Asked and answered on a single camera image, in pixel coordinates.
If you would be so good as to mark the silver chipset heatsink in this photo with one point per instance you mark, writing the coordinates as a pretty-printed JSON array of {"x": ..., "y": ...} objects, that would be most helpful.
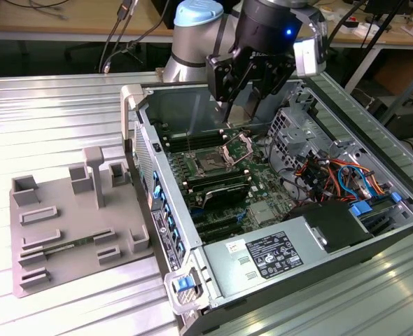
[{"x": 262, "y": 213}]

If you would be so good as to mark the perforated metal drive cage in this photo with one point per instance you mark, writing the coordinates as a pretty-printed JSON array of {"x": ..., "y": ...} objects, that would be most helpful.
[{"x": 297, "y": 136}]

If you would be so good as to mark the black RAM slot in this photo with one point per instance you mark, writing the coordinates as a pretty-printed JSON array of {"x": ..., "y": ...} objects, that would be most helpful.
[
  {"x": 196, "y": 185},
  {"x": 217, "y": 179},
  {"x": 206, "y": 132},
  {"x": 206, "y": 143},
  {"x": 217, "y": 176},
  {"x": 206, "y": 136},
  {"x": 217, "y": 172},
  {"x": 206, "y": 140}
]

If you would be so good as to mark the blue case latch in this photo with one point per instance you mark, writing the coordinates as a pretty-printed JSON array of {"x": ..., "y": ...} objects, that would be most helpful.
[{"x": 182, "y": 284}]

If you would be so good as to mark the white tray with dark item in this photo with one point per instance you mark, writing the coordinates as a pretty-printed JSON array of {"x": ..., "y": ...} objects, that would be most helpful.
[{"x": 350, "y": 27}]

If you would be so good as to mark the black expansion slot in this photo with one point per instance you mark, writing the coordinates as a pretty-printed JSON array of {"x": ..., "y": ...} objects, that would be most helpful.
[
  {"x": 217, "y": 223},
  {"x": 220, "y": 232}
]

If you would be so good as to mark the blue plastic carrier clip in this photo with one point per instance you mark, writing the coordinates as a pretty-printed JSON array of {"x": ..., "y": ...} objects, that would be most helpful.
[{"x": 360, "y": 209}]

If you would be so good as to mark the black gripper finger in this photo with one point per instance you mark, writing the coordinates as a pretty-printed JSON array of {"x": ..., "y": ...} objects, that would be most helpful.
[
  {"x": 220, "y": 77},
  {"x": 274, "y": 77}
]

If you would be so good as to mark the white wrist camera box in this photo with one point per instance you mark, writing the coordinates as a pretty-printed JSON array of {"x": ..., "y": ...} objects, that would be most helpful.
[{"x": 306, "y": 57}]

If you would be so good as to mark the CPU socket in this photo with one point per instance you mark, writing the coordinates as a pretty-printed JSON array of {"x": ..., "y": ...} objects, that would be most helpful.
[{"x": 210, "y": 162}]

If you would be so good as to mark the grey parts rack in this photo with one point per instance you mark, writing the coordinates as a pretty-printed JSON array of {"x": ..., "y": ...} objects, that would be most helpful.
[{"x": 87, "y": 217}]

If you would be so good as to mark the black box under desk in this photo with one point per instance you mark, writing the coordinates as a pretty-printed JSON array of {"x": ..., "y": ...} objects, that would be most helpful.
[{"x": 409, "y": 119}]

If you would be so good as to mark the open PC case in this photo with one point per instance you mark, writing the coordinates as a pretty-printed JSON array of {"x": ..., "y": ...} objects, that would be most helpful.
[{"x": 178, "y": 101}]

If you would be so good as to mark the silver power supply unit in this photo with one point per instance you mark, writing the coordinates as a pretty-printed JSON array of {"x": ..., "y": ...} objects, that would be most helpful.
[{"x": 227, "y": 266}]

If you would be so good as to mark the wooden desk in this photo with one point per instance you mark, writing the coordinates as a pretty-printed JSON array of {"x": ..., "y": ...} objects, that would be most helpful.
[{"x": 70, "y": 21}]

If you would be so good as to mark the silver CPU chip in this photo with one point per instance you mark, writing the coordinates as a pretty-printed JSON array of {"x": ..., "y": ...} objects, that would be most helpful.
[{"x": 243, "y": 112}]

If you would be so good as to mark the black graphics card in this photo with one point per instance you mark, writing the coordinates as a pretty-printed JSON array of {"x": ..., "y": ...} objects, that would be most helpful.
[{"x": 227, "y": 196}]

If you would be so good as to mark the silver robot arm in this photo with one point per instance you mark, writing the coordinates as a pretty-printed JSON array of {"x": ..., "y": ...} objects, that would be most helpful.
[{"x": 192, "y": 35}]

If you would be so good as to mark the black monitor stand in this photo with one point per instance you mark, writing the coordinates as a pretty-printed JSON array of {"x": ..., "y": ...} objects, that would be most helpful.
[{"x": 376, "y": 8}]

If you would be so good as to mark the green motherboard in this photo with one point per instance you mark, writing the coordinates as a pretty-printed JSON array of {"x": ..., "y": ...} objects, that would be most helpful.
[{"x": 262, "y": 182}]

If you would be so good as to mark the black plastic air shroud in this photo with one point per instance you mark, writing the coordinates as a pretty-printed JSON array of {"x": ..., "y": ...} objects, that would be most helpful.
[{"x": 325, "y": 224}]

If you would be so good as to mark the green RAM stick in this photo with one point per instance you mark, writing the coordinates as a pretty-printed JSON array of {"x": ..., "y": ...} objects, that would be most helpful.
[{"x": 70, "y": 243}]

